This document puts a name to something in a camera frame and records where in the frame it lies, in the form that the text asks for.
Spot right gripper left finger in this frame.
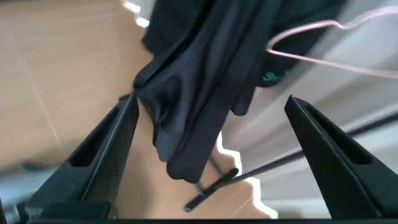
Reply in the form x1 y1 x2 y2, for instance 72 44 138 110
25 93 140 220

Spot pink clothes hanger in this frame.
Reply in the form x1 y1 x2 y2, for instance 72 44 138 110
266 6 398 78

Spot black garment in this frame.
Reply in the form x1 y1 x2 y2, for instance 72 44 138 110
133 0 280 184

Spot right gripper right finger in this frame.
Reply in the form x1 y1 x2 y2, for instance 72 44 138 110
284 95 398 219

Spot black shorts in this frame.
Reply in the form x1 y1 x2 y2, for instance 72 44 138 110
257 0 348 88

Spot beige curtain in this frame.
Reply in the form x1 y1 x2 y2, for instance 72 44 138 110
217 0 398 218

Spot black clothes rack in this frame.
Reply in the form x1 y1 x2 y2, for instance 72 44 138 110
185 113 398 213

